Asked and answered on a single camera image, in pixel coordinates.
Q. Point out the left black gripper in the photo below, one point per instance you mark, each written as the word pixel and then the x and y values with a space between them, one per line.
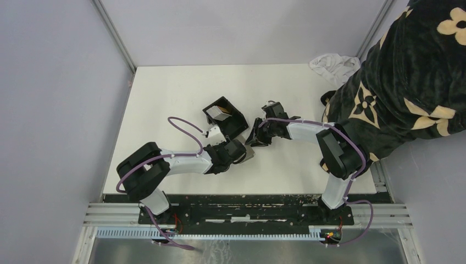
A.
pixel 222 144

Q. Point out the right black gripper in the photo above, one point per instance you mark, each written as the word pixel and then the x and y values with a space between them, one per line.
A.
pixel 256 137

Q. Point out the grey leather card holder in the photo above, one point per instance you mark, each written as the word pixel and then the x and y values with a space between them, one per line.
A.
pixel 249 150

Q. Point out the black plastic card box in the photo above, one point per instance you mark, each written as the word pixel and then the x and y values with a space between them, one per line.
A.
pixel 231 127

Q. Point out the stack of credit cards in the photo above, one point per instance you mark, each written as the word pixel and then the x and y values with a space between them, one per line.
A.
pixel 218 113

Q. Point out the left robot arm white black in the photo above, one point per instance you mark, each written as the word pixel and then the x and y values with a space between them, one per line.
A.
pixel 143 171

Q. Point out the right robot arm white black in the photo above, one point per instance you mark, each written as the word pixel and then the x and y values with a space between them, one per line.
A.
pixel 341 152

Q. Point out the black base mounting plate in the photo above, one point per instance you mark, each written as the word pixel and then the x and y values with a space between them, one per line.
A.
pixel 263 215

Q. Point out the white crumpled cloth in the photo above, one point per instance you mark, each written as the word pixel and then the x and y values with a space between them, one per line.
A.
pixel 334 68

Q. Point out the black floral plush blanket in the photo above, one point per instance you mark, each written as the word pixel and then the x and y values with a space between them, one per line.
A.
pixel 412 83

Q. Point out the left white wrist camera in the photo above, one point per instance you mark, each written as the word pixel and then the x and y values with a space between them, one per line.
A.
pixel 214 136

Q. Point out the aluminium frame rail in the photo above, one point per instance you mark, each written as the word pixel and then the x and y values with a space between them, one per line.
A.
pixel 116 211

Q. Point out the grey slotted cable duct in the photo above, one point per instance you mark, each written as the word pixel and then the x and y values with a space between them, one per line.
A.
pixel 153 233

